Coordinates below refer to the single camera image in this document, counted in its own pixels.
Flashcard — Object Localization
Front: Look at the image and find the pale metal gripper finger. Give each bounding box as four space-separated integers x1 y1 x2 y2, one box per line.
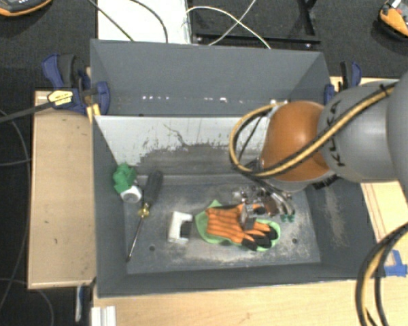
238 185 259 204
240 203 259 231

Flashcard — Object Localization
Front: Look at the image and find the orange and black glove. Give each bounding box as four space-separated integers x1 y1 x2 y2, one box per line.
205 203 280 251

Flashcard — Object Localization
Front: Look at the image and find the light green cloth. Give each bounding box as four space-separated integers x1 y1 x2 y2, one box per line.
194 199 282 253

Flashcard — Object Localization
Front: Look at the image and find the white plastic block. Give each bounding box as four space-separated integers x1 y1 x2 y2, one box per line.
167 211 194 245

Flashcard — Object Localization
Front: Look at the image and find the green and white spray bottle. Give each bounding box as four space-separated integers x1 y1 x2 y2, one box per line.
112 162 143 204

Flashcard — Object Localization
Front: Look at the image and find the grey metal bin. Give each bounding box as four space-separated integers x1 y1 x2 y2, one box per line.
89 38 377 298

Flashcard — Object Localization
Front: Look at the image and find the pale wood board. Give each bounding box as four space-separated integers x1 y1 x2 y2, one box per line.
27 90 98 290

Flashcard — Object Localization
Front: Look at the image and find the black handled screwdriver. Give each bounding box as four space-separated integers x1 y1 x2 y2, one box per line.
125 169 165 263

